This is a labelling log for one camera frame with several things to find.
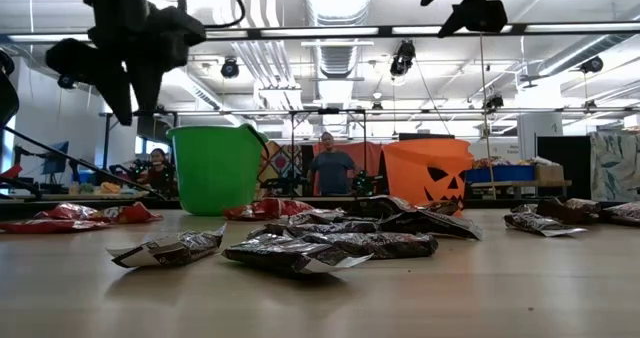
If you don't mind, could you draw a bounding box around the black cable loop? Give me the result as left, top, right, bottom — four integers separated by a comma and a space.
0, 47, 21, 129

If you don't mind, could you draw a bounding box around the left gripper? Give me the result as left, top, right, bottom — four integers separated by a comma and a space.
85, 2, 206, 127

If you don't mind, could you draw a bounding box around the dark candy packets right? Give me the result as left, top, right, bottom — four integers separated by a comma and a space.
503, 210, 588, 238

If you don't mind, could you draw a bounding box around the dark computer monitor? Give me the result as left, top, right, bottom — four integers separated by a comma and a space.
42, 140, 70, 176

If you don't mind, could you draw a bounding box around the wooden bench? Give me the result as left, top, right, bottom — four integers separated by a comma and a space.
469, 179, 574, 199

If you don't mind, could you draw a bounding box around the blue plastic bin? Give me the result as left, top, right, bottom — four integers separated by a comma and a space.
465, 164, 537, 184

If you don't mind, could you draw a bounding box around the heap of colourful packets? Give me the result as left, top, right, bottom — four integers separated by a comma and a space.
472, 155, 561, 168

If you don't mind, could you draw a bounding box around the orange jack-o'-lantern bucket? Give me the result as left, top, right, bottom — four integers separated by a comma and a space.
381, 137, 475, 218

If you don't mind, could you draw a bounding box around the white pillar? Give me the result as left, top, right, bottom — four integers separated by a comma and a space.
517, 111, 565, 162

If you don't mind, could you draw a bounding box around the white ceiling pipe bundle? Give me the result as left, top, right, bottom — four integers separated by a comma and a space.
212, 0, 306, 110

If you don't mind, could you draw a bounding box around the red machine part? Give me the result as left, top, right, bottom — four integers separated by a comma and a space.
0, 163, 24, 182

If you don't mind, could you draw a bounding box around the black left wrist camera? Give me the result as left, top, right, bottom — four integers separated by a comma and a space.
44, 37, 101, 87

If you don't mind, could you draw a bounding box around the black beam with light strips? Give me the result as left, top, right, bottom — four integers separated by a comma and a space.
0, 21, 640, 44

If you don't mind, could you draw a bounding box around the brown cardboard box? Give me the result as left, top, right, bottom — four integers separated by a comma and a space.
534, 163, 565, 183

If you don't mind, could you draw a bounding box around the slim silver ceiling duct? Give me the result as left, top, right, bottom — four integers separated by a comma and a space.
537, 32, 629, 78

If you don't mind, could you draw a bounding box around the black distant rig frame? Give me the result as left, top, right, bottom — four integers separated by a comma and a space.
98, 106, 640, 199

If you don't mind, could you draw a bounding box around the orange cloth backdrop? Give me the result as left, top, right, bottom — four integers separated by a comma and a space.
312, 141, 385, 197

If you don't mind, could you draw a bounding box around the green plastic bucket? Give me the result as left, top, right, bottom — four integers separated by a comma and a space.
165, 122, 270, 217

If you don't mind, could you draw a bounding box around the white rectangular air duct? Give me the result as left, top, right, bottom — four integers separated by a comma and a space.
162, 67, 224, 112

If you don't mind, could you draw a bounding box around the thin hanging rope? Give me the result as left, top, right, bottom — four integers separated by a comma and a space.
478, 31, 496, 200

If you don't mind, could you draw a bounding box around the colourful patterned quilt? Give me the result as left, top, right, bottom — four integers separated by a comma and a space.
257, 140, 302, 199

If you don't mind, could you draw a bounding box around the leaf-patterned cloth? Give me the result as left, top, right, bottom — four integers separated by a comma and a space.
589, 130, 640, 203

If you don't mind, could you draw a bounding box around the black partition panel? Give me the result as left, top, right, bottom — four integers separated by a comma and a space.
536, 135, 592, 199

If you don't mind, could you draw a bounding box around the person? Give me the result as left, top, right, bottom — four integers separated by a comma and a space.
144, 147, 176, 197
307, 131, 357, 197

